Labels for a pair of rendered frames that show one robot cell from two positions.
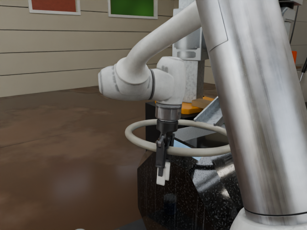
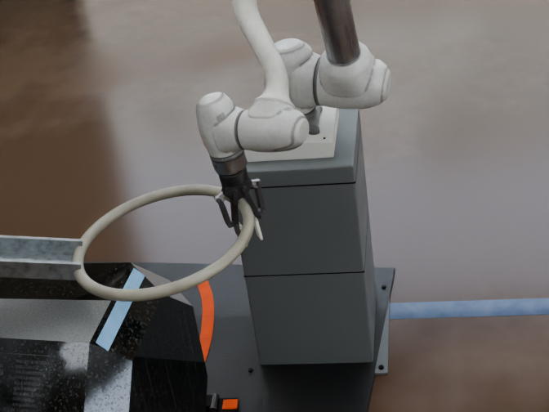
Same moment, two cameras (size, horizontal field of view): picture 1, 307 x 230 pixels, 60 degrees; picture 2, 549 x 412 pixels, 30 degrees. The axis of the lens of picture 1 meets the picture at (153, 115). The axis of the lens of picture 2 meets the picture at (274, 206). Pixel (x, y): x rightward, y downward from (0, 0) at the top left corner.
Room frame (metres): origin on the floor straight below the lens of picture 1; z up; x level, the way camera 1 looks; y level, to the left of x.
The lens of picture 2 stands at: (2.34, 1.77, 2.37)
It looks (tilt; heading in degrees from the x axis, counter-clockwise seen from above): 32 degrees down; 229
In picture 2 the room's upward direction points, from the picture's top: 9 degrees counter-clockwise
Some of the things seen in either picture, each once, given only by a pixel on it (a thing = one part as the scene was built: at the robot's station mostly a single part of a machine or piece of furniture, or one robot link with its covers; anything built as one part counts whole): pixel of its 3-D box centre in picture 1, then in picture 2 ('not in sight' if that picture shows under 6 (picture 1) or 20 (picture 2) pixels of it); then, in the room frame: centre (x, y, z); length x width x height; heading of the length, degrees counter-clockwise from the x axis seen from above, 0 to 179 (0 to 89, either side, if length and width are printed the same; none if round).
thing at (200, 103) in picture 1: (204, 104); not in sight; (2.14, -0.42, 0.81); 0.20 x 0.10 x 0.05; 40
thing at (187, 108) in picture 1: (189, 101); not in sight; (2.38, -0.33, 0.76); 0.49 x 0.49 x 0.05; 32
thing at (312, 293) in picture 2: not in sight; (308, 239); (0.34, -0.38, 0.40); 0.50 x 0.50 x 0.80; 38
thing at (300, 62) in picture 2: not in sight; (292, 74); (0.33, -0.36, 1.03); 0.18 x 0.16 x 0.22; 116
